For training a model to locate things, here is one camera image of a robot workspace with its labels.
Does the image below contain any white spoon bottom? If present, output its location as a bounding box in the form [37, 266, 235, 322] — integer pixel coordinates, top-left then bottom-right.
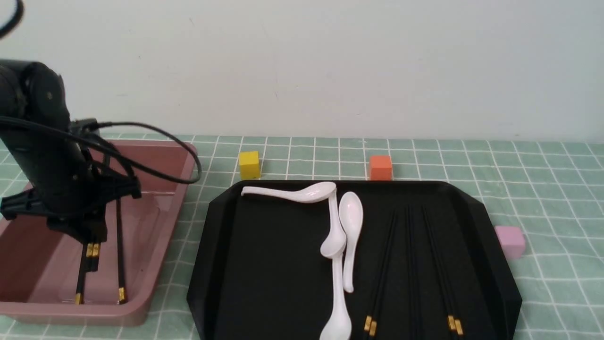
[319, 253, 352, 340]

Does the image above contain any black chopstick gold band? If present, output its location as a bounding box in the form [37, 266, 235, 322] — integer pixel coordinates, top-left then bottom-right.
[80, 243, 93, 274]
[89, 243, 100, 272]

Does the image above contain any black chopstick tray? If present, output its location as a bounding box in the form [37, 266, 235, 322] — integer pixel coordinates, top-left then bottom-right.
[367, 211, 401, 340]
[362, 210, 397, 338]
[420, 206, 464, 340]
[407, 204, 457, 337]

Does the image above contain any white spoon top horizontal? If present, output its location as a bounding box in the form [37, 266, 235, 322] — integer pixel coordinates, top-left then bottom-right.
[240, 182, 336, 203]

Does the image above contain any black chopstick tray centre left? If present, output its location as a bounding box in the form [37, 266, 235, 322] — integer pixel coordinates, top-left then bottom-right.
[362, 210, 397, 338]

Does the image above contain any white spoon right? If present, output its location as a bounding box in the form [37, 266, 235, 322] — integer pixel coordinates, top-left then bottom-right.
[338, 191, 364, 293]

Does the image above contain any black chopstick tray right outer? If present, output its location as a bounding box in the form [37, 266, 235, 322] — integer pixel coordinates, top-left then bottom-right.
[420, 206, 464, 340]

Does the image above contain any black cable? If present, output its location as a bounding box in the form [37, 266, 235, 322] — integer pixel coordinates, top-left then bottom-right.
[0, 0, 202, 185]

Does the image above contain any black chopstick in bin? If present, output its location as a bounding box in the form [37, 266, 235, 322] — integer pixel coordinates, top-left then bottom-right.
[74, 255, 87, 304]
[116, 199, 127, 304]

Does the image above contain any pink plastic bin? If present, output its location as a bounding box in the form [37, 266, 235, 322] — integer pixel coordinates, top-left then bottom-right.
[0, 170, 187, 326]

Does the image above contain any green checked tablecloth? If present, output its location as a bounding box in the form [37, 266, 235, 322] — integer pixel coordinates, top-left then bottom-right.
[0, 135, 604, 340]

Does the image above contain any white spoon middle vertical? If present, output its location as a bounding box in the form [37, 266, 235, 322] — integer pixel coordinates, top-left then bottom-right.
[320, 189, 347, 259]

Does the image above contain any black chopstick tray centre right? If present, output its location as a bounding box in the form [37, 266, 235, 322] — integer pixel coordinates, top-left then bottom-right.
[367, 211, 401, 340]

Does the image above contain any yellow cube block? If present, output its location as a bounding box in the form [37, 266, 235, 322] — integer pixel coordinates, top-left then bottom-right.
[239, 151, 261, 180]

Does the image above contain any pink cube block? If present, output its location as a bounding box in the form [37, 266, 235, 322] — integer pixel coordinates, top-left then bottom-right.
[495, 225, 526, 260]

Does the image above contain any black chopstick tray right inner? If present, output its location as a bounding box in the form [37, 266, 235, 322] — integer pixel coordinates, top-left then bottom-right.
[407, 204, 457, 337]

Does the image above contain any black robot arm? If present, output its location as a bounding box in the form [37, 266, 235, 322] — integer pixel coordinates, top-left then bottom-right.
[1, 59, 142, 245]

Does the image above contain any black chopstick in bin left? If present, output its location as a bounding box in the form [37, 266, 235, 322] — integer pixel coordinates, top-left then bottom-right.
[74, 255, 87, 304]

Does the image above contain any black plastic tray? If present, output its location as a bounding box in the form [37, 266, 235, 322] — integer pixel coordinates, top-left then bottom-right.
[187, 180, 522, 340]

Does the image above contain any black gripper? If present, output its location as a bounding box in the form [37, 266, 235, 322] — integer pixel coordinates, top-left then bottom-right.
[1, 129, 142, 244]

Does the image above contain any black chopstick in bin right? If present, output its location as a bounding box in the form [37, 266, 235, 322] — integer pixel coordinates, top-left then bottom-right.
[116, 199, 127, 304]

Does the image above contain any orange cube block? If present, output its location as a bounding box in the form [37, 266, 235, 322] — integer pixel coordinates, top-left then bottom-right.
[369, 155, 393, 181]

